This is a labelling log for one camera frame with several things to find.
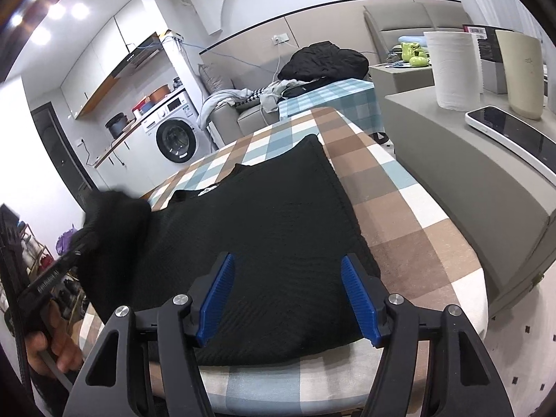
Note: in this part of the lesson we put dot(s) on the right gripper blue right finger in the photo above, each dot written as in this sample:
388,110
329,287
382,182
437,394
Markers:
367,295

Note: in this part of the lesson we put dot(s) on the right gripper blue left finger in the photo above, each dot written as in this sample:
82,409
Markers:
208,295

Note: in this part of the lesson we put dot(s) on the black knit sweater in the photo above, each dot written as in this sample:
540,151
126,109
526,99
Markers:
288,223

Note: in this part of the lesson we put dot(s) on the white grey clothes pile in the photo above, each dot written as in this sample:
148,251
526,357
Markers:
269,98

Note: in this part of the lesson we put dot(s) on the left hand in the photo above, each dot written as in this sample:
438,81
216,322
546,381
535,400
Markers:
69,355

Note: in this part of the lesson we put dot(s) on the checkered tablecloth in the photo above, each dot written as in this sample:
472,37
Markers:
418,249

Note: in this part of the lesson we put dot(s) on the purple bag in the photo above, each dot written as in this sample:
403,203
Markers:
67,241

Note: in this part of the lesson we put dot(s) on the white washing machine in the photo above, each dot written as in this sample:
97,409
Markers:
173,136

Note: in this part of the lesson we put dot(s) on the grey sofa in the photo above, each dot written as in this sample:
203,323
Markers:
228,123

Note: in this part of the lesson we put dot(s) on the grey side cabinet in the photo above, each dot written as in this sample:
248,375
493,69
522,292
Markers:
503,206

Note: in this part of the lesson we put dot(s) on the black cooking pot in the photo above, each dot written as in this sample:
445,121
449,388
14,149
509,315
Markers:
116,124

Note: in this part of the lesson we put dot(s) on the orange pot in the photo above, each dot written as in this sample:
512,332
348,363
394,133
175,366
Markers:
159,94

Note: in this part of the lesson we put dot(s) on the white smartphone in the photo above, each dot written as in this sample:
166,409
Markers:
520,138

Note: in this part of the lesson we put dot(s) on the range hood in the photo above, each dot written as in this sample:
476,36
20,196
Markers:
149,48

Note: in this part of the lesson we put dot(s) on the black jacket on sofa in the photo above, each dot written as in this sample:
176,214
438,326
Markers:
325,60

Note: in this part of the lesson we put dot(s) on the green toy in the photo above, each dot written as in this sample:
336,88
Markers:
414,55

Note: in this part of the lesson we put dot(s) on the white paper towel roll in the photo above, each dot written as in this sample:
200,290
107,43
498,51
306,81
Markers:
456,74

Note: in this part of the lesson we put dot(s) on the grey upholstered bed headboard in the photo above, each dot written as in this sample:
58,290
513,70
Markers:
388,20

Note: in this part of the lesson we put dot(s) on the beige cylindrical container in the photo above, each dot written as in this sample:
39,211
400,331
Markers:
523,67

